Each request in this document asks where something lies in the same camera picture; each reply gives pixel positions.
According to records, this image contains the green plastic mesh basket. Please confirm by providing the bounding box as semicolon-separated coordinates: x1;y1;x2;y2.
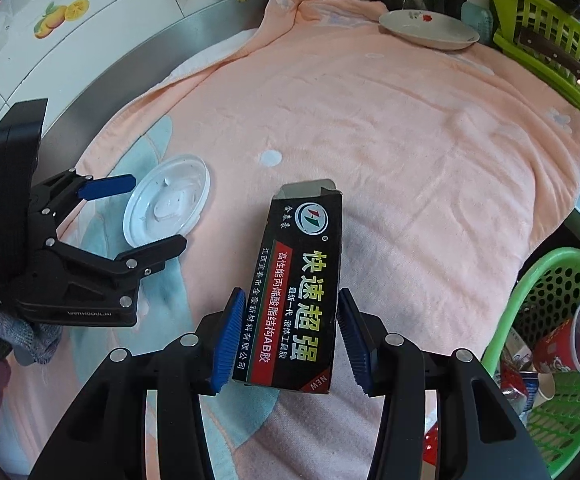
480;247;580;466

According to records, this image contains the person's left forearm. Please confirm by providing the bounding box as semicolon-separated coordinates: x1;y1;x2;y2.
0;310;63;411

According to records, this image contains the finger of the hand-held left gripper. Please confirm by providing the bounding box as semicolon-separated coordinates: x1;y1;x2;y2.
25;170;137;233
40;234;188;291

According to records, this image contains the green plastic dish rack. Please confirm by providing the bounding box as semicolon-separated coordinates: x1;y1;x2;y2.
474;0;580;111

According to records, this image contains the pink towel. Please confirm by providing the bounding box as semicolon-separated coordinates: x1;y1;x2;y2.
0;0;580;480

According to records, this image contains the kitchen knife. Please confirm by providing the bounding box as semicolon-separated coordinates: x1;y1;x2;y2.
517;27;580;106

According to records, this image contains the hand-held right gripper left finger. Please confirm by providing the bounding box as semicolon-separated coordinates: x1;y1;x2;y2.
30;287;248;480

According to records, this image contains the red paper cup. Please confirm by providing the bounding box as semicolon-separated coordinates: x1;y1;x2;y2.
532;297;580;376

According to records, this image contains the beige paper cup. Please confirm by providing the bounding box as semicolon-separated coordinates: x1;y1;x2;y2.
520;370;556;411

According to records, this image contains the white floral plate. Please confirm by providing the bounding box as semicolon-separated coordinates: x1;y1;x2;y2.
379;9;480;51

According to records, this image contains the teal plastic bottle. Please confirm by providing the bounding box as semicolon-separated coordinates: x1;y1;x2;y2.
460;0;493;36

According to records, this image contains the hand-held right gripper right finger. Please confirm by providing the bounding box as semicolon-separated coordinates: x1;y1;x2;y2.
337;287;553;480

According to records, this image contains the black glue box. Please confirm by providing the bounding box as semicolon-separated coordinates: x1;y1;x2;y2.
232;178;345;396

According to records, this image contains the white plastic lid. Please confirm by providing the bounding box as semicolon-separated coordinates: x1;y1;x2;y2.
122;154;211;248

